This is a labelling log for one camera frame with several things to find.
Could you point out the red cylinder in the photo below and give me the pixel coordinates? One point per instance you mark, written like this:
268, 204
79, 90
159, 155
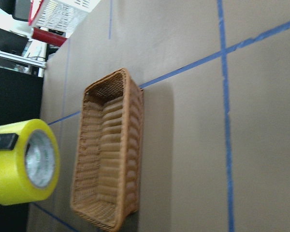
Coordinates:
48, 37

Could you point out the aluminium frame post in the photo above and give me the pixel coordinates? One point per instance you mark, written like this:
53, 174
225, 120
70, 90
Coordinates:
23, 60

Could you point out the yellow tape roll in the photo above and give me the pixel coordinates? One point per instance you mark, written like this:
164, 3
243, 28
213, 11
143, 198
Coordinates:
29, 172

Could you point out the brown wicker basket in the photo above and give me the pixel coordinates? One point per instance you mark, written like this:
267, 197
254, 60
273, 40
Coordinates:
106, 178

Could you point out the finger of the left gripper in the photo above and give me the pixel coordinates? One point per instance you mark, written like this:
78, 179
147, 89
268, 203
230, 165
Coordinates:
8, 141

